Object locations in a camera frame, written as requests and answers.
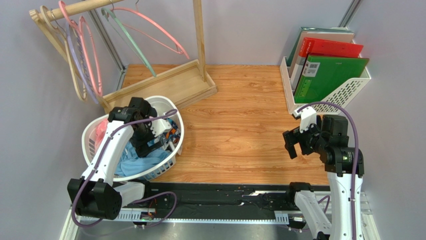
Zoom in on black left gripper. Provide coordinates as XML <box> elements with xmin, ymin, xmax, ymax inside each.
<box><xmin>129</xmin><ymin>116</ymin><xmax>163</xmax><ymax>158</ymax></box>

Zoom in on light blue shorts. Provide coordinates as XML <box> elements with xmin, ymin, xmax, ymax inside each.
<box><xmin>114</xmin><ymin>142</ymin><xmax>170</xmax><ymax>177</ymax></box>

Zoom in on pink plastic hanger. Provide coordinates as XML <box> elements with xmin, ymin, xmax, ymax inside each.
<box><xmin>109</xmin><ymin>0</ymin><xmax>190</xmax><ymax>59</ymax></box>

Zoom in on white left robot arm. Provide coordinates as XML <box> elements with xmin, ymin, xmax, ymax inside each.
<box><xmin>67</xmin><ymin>97</ymin><xmax>177</xmax><ymax>222</ymax></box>

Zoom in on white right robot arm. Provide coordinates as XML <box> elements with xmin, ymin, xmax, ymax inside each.
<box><xmin>282</xmin><ymin>115</ymin><xmax>365</xmax><ymax>240</ymax></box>

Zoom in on lilac hanger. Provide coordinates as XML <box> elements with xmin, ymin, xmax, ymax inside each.
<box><xmin>65</xmin><ymin>23</ymin><xmax>99</xmax><ymax>104</ymax></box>

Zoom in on mint green hanger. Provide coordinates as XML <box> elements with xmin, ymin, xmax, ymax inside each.
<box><xmin>100</xmin><ymin>7</ymin><xmax>157</xmax><ymax>77</ymax></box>

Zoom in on beige wooden hanger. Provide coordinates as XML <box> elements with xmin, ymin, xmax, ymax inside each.
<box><xmin>40</xmin><ymin>5</ymin><xmax>88</xmax><ymax>102</ymax></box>

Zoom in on pink hanger on rack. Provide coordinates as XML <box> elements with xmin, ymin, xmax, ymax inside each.
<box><xmin>58</xmin><ymin>0</ymin><xmax>103</xmax><ymax>97</ymax></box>

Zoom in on patterned blue orange garment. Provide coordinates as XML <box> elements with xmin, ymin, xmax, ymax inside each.
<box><xmin>159</xmin><ymin>118</ymin><xmax>181</xmax><ymax>150</ymax></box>

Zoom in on pink garment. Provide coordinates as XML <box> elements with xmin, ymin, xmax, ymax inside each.
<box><xmin>95</xmin><ymin>118</ymin><xmax>109</xmax><ymax>150</ymax></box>

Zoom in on white laundry basket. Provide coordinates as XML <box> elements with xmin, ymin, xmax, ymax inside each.
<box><xmin>81</xmin><ymin>95</ymin><xmax>185</xmax><ymax>183</ymax></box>

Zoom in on white file organizer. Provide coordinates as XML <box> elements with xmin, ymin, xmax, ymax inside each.
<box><xmin>279</xmin><ymin>56</ymin><xmax>371</xmax><ymax>115</ymax></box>

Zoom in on wooden clothes rack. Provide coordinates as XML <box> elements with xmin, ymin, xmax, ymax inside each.
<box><xmin>29</xmin><ymin>0</ymin><xmax>217</xmax><ymax>113</ymax></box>

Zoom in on red clip file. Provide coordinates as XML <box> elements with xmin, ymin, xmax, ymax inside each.
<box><xmin>290</xmin><ymin>37</ymin><xmax>364</xmax><ymax>93</ymax></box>

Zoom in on beige folder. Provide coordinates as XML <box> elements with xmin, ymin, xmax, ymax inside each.
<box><xmin>289</xmin><ymin>33</ymin><xmax>353</xmax><ymax>77</ymax></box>

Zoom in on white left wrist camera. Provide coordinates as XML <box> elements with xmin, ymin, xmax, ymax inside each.
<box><xmin>150</xmin><ymin>117</ymin><xmax>172</xmax><ymax>138</ymax></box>

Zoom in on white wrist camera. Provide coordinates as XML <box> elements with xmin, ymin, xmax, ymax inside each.
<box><xmin>150</xmin><ymin>117</ymin><xmax>172</xmax><ymax>138</ymax></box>
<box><xmin>292</xmin><ymin>106</ymin><xmax>317</xmax><ymax>133</ymax></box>

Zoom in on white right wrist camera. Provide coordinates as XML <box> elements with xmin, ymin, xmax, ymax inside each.
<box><xmin>292</xmin><ymin>106</ymin><xmax>317</xmax><ymax>133</ymax></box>

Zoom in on aluminium corner post left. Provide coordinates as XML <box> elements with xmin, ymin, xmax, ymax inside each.
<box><xmin>88</xmin><ymin>10</ymin><xmax>127</xmax><ymax>91</ymax></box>

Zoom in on aluminium corner post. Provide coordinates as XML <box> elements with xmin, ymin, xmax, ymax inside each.
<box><xmin>338</xmin><ymin>0</ymin><xmax>363</xmax><ymax>28</ymax></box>
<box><xmin>88</xmin><ymin>10</ymin><xmax>127</xmax><ymax>91</ymax></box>

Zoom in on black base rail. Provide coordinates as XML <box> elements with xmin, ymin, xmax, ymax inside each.
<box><xmin>127</xmin><ymin>182</ymin><xmax>300</xmax><ymax>220</ymax></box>

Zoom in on aluminium corner post right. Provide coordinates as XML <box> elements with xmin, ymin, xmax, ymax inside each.
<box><xmin>338</xmin><ymin>0</ymin><xmax>363</xmax><ymax>28</ymax></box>

